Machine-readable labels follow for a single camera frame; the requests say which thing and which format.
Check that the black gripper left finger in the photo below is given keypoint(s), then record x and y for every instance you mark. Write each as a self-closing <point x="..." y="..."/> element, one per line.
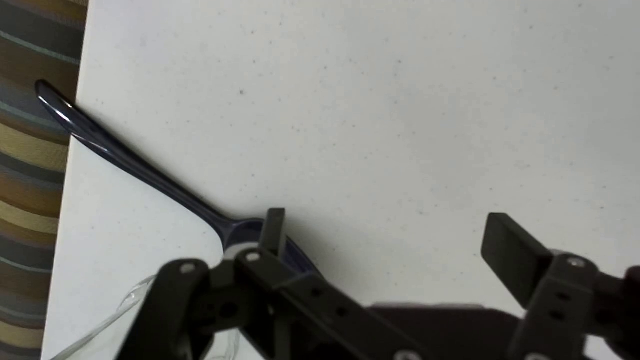
<point x="280" y="312"/>

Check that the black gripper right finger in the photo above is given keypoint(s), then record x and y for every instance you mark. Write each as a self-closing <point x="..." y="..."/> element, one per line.
<point x="567" y="306"/>

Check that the black plastic spoon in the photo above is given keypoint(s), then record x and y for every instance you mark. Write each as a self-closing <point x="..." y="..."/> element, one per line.
<point x="133" y="161"/>

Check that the clear glass jar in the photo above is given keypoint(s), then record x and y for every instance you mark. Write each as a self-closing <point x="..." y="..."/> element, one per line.
<point x="107" y="327"/>

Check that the white plastic board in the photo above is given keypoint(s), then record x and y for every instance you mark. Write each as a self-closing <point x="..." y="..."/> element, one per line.
<point x="400" y="101"/>

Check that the striped sofa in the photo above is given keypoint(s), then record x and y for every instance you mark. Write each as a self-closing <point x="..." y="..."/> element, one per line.
<point x="26" y="166"/>

